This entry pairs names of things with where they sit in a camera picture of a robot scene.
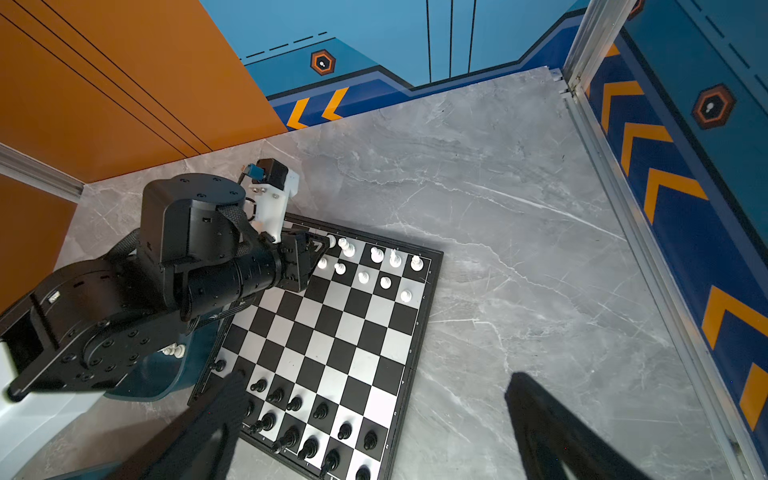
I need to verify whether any white bishop on board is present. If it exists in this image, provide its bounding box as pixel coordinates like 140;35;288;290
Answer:
370;247;385;264

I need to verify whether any black piece on board ten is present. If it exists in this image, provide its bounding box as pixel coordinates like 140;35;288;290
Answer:
298;436;319;461

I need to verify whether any aluminium corner post right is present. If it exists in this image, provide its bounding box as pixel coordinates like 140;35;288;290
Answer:
562;0;635;92

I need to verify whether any black piece on board nine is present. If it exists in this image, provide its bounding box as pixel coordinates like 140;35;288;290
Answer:
312;402;329;420

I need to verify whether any black piece on board two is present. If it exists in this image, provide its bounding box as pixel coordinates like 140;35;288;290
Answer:
249;378;268;393

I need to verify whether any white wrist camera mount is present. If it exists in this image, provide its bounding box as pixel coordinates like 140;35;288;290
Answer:
238;158;299;243

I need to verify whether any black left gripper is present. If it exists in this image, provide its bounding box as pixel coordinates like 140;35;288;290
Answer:
137;173;330;321

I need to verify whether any black piece on board seven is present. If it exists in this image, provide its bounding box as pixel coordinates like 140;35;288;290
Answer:
286;396;303;411

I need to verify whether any white rook far right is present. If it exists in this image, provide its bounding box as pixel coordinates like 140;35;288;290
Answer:
410;255;424;272

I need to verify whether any teal tray with black pieces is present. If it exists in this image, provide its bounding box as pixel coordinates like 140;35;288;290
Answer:
47;461;121;480

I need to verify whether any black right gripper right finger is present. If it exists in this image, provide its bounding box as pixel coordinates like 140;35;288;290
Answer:
505;372;648;479

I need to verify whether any aluminium corner post left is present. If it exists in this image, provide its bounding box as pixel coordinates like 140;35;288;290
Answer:
1;144;84;203

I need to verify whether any black piece on board three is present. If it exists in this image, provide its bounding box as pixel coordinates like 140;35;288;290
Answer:
266;388;285;405

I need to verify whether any black piece on board eight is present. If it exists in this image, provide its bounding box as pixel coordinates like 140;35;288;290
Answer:
272;426;300;454

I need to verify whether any teal tray with white pieces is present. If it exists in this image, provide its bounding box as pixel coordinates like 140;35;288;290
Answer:
105;322;220;402

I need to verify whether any black and silver chessboard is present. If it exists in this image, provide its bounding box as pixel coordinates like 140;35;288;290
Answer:
194;214;443;479

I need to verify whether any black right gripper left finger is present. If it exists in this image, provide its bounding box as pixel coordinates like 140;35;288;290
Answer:
107;372;248;479

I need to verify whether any black piece on board six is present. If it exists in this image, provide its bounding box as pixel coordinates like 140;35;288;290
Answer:
249;412;277;434

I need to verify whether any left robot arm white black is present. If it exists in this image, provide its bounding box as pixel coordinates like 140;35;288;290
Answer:
1;172;316;479

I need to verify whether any aluminium corner post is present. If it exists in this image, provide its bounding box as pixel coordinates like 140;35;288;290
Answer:
1;144;84;203
562;0;635;92

